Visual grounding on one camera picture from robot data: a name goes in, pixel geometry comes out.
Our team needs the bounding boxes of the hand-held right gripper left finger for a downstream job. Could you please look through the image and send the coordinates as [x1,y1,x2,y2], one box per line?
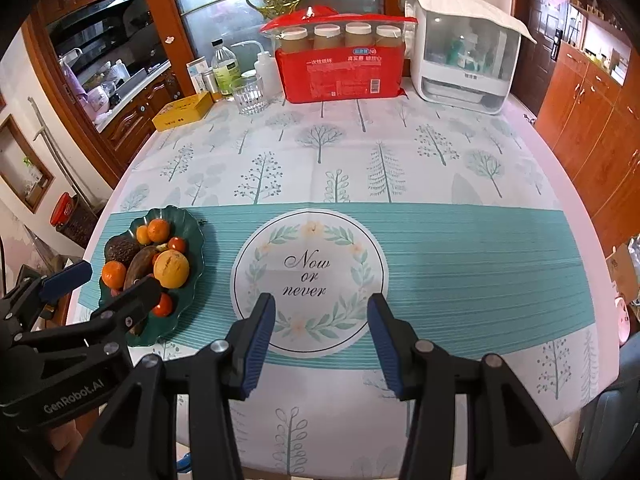
[82,294,277,480]

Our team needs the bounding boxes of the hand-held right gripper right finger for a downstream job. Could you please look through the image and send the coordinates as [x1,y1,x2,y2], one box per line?
[367,292,573,480]

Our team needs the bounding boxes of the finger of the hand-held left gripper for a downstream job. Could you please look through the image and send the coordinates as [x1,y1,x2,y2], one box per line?
[15,276,163,347]
[0,260,93,333]

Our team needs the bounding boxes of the medium orange tangerine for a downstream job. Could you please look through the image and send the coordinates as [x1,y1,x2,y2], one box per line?
[101,261,127,288]

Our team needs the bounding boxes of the brown overripe banana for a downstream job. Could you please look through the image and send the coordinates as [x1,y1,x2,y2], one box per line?
[123,244,168,291]

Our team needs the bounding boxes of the dark avocado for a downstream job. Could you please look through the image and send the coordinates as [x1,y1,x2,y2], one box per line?
[104,237,141,265]

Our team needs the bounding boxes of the yellow round fruit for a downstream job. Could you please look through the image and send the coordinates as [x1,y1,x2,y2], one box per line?
[153,251,191,289]

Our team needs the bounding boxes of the dark green wavy plate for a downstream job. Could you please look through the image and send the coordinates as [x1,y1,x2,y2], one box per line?
[98,205,207,347]

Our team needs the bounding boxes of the red lid coffee bean jar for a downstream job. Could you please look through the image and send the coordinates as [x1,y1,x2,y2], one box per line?
[50,192,98,248]

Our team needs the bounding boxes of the brown wooden kitchen cabinets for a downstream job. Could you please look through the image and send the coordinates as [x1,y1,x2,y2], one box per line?
[22,0,183,171]

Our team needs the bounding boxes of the tree print tablecloth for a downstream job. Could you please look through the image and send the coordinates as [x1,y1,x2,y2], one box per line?
[65,92,621,480]

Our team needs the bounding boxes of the yellow flat box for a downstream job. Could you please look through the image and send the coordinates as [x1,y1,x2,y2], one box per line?
[151,92,213,132]

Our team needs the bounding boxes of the clear glass cup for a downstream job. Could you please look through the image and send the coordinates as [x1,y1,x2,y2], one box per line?
[231,80,269,116]

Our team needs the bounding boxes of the blue white carton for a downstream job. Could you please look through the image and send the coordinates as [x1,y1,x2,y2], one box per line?
[186,57,211,96]

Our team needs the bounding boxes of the cardboard box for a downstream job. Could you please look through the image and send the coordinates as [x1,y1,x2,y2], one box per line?
[605,242,640,306]

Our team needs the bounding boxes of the clear oil bottle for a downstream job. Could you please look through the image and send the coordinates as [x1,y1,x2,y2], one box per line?
[211,39,242,101]

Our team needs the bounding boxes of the white squeeze bottle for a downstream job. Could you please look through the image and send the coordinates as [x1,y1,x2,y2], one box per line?
[230,40,278,98]

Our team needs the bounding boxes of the red paper cup package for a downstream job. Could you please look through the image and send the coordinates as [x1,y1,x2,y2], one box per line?
[259,5,418,105]

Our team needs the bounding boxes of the white countertop sterilizer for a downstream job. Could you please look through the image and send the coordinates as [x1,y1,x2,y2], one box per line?
[404,0,537,116]

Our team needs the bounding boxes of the orange wooden sideboard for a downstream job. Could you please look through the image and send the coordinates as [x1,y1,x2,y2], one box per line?
[535,37,640,256]

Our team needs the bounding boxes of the frosted glass door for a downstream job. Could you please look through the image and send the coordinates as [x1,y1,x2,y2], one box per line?
[162,0,416,101]

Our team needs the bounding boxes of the dark wooden door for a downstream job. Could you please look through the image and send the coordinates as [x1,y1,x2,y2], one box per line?
[515,0,571,61]

